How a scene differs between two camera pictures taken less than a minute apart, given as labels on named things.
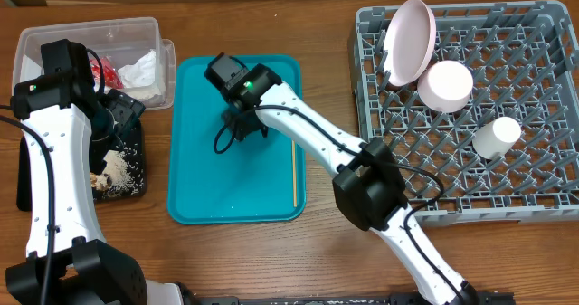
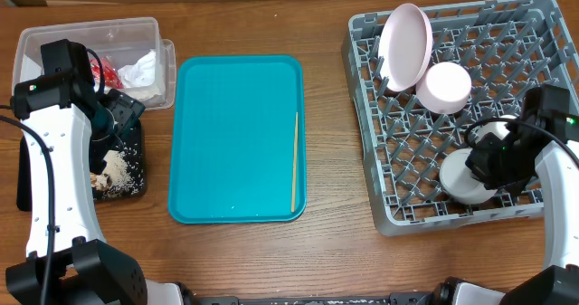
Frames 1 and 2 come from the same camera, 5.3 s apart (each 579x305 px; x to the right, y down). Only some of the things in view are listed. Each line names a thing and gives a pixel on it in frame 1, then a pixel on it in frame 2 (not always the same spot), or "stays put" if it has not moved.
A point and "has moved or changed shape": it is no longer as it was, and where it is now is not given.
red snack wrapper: [111, 75] stays put
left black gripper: [127, 108] stays put
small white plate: [445, 86] stays put
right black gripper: [244, 124] → [478, 161]
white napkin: [140, 79] stays put
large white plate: [409, 42] has moved or changed shape
